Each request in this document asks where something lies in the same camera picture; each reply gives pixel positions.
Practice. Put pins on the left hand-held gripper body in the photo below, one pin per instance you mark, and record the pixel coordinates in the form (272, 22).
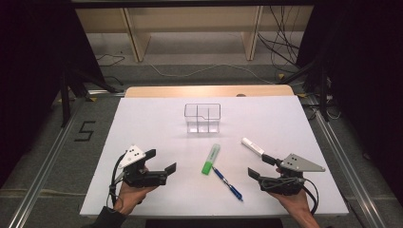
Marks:
(133, 156)

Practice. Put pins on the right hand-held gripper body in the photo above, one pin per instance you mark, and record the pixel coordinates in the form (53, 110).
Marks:
(297, 165)

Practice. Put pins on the green highlighter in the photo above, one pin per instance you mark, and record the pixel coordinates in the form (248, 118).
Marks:
(210, 160)

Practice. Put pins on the person's right hand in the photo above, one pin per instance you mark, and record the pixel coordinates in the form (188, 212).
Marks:
(296, 204)

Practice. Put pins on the person's left hand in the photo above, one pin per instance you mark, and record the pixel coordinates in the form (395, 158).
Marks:
(130, 196)

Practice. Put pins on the white marker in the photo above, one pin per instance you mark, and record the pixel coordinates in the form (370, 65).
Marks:
(252, 146)

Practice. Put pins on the blue ballpoint pen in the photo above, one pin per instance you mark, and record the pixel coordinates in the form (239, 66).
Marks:
(228, 184)

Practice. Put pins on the black tape numeral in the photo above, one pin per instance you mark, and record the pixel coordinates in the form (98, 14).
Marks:
(85, 131)

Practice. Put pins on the clear plastic pen holder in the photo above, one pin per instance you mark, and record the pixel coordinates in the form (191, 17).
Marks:
(202, 125)

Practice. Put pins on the black metal stand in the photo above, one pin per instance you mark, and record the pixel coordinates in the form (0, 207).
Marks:
(322, 91)
(65, 98)

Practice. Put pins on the dark curtain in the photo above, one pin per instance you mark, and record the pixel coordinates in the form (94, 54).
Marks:
(31, 63)
(367, 79)

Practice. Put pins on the light wooden shelf unit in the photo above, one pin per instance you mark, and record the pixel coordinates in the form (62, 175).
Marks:
(139, 38)

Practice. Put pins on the aluminium floor rail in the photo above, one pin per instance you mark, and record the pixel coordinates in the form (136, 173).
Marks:
(348, 167)
(41, 177)

